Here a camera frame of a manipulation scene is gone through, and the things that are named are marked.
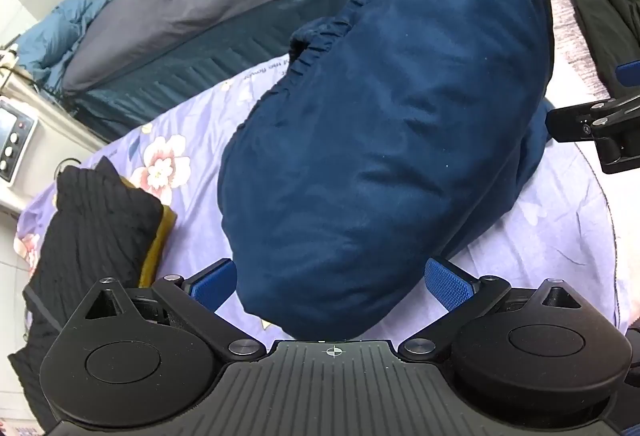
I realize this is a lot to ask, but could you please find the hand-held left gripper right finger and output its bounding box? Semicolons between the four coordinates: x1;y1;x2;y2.
398;258;588;362

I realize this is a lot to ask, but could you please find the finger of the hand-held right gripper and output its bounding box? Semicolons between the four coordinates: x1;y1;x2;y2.
546;96;640;143
616;60;640;87

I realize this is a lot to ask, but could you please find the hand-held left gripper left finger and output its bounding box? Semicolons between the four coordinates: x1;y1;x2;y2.
75;259;267;360

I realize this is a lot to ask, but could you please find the navy blue jacket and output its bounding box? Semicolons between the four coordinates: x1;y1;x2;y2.
217;0;556;342

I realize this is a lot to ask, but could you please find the grey striped blanket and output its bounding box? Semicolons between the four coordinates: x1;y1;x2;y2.
545;0;618;96

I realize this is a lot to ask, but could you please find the mustard yellow cloth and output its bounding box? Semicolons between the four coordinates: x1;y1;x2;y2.
122;176;178;289

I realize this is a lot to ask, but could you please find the purple floral bedsheet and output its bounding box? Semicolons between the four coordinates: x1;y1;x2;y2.
15;50;633;342

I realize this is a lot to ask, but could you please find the black knit sweater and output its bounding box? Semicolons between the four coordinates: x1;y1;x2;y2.
7;156;165;432

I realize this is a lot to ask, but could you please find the dark teal bed base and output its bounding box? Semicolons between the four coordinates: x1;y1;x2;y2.
65;0;381;144

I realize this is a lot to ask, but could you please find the white side cabinet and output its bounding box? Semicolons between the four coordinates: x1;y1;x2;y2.
0;76;106;217

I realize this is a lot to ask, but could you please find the white appliance with buttons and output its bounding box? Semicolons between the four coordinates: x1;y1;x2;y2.
0;96;41;189

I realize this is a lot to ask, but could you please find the grey bed cover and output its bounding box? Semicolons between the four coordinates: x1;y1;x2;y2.
60;0;366;94

